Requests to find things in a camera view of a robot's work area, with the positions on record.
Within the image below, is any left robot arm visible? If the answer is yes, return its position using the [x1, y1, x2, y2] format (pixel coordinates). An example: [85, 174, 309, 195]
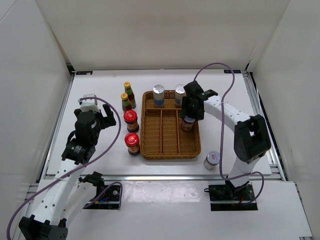
[18, 100, 121, 240]

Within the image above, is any white-lid spice jar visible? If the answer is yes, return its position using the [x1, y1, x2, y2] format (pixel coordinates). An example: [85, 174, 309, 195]
[181, 116, 195, 132]
[203, 151, 220, 170]

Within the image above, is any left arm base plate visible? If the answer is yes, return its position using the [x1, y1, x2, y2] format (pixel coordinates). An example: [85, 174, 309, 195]
[83, 181, 123, 210]

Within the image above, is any red-lid chili jar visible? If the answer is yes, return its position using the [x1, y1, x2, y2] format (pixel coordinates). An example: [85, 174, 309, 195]
[123, 110, 140, 133]
[124, 132, 140, 156]

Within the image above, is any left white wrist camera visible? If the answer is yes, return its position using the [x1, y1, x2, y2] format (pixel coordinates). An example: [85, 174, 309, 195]
[78, 99, 101, 113]

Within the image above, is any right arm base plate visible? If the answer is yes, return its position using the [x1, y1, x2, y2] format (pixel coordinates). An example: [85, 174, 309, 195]
[203, 184, 258, 212]

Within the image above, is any far yellow-cap sauce bottle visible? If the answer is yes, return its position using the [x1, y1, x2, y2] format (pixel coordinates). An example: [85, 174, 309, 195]
[123, 81, 137, 109]

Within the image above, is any near yellow-cap sauce bottle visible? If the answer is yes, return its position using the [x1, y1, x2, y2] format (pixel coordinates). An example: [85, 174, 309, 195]
[121, 92, 133, 113]

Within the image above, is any yellow-cap sauce bottle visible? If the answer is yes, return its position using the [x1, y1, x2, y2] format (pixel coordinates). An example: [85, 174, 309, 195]
[121, 92, 133, 113]
[123, 81, 137, 109]

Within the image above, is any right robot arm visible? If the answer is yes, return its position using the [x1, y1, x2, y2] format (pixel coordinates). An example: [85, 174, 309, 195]
[180, 86, 271, 200]

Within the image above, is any wicker basket tray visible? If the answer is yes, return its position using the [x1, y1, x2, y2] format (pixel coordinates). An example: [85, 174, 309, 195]
[140, 90, 201, 160]

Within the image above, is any blue-label pellet jar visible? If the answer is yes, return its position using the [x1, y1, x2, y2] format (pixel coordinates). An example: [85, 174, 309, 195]
[153, 84, 165, 108]
[174, 84, 186, 108]

